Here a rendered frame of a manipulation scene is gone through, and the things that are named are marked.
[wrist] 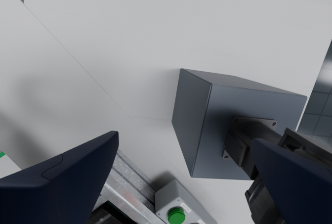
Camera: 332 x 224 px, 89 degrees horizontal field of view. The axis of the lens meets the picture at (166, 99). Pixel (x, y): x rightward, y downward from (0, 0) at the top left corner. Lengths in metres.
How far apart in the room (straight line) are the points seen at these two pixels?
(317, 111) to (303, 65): 1.48
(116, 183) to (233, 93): 0.29
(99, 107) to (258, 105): 0.33
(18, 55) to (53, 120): 0.16
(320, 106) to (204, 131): 1.83
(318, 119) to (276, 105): 1.80
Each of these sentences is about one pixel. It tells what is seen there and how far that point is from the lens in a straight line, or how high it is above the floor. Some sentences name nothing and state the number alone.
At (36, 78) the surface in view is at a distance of 0.47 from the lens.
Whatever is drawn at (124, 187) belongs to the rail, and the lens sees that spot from 0.41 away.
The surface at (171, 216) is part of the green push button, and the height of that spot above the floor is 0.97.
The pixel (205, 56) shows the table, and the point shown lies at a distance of 0.42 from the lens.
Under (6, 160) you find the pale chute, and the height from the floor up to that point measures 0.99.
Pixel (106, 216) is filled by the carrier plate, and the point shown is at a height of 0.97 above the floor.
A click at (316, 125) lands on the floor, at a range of 2.08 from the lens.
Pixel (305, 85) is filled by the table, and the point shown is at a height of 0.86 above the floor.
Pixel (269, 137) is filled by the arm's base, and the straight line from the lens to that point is 0.22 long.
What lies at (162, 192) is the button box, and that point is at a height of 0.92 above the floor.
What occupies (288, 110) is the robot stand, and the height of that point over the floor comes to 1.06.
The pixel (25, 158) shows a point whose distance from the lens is 0.56.
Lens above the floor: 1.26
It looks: 73 degrees down
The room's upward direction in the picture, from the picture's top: 158 degrees clockwise
